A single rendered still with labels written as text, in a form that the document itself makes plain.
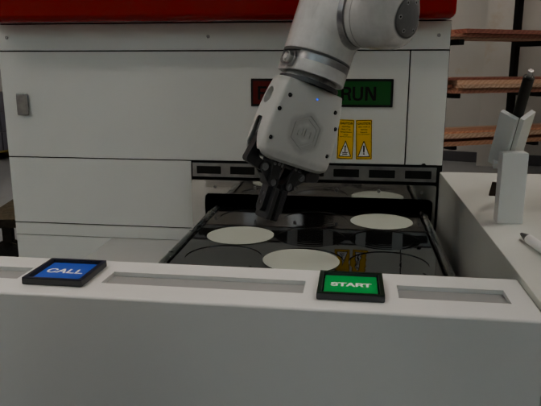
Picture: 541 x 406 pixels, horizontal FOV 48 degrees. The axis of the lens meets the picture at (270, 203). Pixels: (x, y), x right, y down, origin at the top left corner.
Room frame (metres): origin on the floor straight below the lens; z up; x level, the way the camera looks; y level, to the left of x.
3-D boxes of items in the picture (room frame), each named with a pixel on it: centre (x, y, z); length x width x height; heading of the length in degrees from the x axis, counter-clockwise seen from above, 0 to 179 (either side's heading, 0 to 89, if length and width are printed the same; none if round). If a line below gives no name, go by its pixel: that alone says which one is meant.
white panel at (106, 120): (1.11, 0.10, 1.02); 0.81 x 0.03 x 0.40; 82
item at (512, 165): (0.72, -0.29, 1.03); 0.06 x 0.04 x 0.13; 172
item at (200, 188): (1.07, -0.07, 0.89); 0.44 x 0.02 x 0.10; 82
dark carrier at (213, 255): (0.86, -0.06, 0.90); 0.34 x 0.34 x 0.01; 82
